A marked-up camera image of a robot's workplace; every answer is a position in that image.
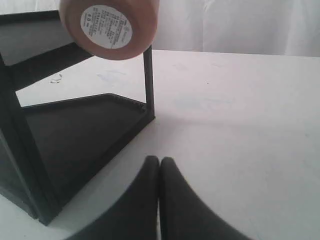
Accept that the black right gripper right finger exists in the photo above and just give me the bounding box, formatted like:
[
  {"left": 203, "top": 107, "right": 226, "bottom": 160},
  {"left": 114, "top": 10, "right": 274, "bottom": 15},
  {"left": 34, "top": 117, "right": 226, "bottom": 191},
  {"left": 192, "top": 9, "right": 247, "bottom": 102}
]
[{"left": 159, "top": 157, "right": 249, "bottom": 240}]

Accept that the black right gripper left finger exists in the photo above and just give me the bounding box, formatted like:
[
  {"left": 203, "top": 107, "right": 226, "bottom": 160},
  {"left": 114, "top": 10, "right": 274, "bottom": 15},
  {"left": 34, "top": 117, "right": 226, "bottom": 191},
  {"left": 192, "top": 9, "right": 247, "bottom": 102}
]
[{"left": 68, "top": 156, "right": 160, "bottom": 240}]

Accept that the pink cup with label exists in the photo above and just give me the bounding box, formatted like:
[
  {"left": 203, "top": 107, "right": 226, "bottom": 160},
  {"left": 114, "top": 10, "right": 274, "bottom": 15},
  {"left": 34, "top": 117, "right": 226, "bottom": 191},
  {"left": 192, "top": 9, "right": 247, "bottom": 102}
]
[{"left": 58, "top": 0, "right": 160, "bottom": 61}]

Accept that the black metal shelf rack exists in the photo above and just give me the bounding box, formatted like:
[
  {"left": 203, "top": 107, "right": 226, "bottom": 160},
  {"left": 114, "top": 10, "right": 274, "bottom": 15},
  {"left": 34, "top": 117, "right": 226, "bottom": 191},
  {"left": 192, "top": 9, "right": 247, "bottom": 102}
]
[{"left": 0, "top": 10, "right": 155, "bottom": 225}]

